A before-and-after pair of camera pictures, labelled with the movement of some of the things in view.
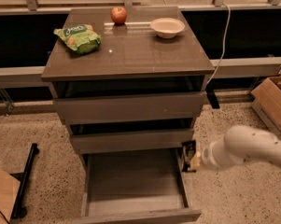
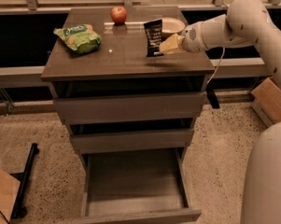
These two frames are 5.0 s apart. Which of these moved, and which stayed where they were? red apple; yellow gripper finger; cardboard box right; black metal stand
Moved: yellow gripper finger
Stayed: black metal stand; red apple; cardboard box right
